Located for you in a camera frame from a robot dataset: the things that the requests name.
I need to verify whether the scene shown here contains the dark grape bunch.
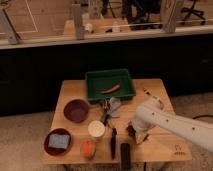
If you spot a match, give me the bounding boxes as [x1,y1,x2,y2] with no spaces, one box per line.
[126,125,136,137]

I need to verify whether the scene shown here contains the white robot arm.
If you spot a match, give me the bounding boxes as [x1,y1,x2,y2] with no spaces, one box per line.
[131,99,213,153]

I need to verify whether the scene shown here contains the metal cup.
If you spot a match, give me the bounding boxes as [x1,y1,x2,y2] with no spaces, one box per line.
[88,120,105,142]

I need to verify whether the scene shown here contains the black remote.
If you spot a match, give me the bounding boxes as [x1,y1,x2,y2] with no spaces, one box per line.
[120,143,131,170]

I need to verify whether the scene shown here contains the grey cloth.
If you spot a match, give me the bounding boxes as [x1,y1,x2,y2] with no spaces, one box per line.
[109,97,121,118]

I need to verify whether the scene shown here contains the silver fork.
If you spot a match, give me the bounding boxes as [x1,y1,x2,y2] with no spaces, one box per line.
[143,87,157,99]

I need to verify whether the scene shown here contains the red chili pepper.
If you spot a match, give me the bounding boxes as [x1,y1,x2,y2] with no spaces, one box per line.
[101,84,121,94]

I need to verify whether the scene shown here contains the wooden table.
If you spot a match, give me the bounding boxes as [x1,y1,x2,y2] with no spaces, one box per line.
[43,79,192,164]

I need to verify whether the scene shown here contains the purple bowl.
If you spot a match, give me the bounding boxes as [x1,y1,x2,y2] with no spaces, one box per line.
[63,99,89,123]

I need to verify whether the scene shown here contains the green plastic tray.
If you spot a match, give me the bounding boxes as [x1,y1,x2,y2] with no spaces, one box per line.
[85,69,136,103]

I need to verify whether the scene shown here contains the dark red plate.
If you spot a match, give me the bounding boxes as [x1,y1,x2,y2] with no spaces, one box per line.
[44,128,72,156]

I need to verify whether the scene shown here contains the blue sponge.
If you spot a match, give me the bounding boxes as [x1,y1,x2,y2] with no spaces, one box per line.
[48,134,70,149]

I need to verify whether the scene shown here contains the black handled knife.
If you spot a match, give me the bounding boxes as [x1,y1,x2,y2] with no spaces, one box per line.
[110,128,117,160]

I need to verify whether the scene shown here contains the black handled scissors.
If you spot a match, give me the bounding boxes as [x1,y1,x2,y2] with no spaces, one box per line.
[101,99,110,125]

